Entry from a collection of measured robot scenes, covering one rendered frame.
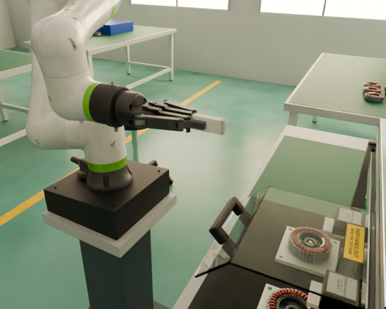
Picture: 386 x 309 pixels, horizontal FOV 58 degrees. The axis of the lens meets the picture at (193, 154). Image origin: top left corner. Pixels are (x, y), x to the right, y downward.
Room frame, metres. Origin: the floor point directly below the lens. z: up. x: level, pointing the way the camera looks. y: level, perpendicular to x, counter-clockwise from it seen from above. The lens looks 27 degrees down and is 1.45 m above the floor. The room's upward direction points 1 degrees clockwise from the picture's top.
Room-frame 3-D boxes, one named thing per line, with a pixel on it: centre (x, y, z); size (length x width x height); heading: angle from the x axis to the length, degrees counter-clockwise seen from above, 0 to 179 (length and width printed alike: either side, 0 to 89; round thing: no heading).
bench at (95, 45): (4.61, 1.09, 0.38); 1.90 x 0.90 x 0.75; 155
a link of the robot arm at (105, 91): (0.74, 0.18, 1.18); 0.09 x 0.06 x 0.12; 155
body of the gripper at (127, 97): (0.71, 0.11, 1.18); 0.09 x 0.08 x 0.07; 65
